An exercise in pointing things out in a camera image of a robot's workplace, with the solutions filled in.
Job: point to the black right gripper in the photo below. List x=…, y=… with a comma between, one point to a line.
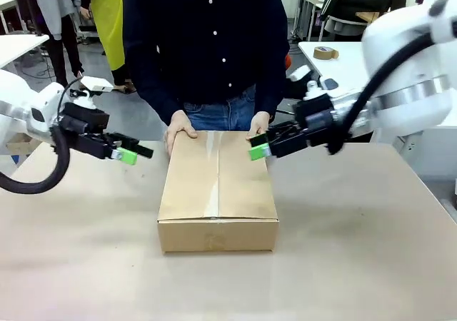
x=317, y=121

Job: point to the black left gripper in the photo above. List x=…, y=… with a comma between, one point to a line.
x=87, y=128

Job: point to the brown cardboard box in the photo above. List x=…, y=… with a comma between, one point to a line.
x=218, y=189

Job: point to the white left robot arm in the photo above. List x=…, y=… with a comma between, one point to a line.
x=25, y=107

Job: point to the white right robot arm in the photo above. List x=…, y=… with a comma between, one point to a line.
x=407, y=67

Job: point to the person's right forearm dark sleeve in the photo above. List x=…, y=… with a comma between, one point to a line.
x=150, y=82

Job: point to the person's left forearm dark sleeve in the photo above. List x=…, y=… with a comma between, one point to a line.
x=277, y=82

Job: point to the small open cardboard box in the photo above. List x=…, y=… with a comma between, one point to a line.
x=18, y=142

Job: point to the person's left hand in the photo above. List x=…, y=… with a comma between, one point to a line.
x=258, y=123

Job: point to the person's right hand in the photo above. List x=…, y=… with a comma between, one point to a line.
x=178, y=128

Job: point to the orange round object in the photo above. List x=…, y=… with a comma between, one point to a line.
x=288, y=63

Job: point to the white side table with tape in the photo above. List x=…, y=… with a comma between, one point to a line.
x=332, y=67

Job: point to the brown packing tape roll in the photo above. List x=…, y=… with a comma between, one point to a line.
x=326, y=53

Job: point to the person's torso in dark shirt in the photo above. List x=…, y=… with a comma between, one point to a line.
x=205, y=39

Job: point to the grey chair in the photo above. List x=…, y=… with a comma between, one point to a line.
x=344, y=26

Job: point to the person in yellow apron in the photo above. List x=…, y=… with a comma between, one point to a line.
x=109, y=21

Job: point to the person in grey coat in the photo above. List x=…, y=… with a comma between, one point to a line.
x=59, y=18

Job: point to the person in dark jacket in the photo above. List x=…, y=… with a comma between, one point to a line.
x=360, y=0

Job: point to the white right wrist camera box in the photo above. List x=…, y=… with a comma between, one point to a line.
x=300, y=73

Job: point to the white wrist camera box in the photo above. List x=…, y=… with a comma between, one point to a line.
x=300, y=73
x=95, y=83

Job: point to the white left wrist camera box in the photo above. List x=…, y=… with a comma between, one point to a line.
x=95, y=83

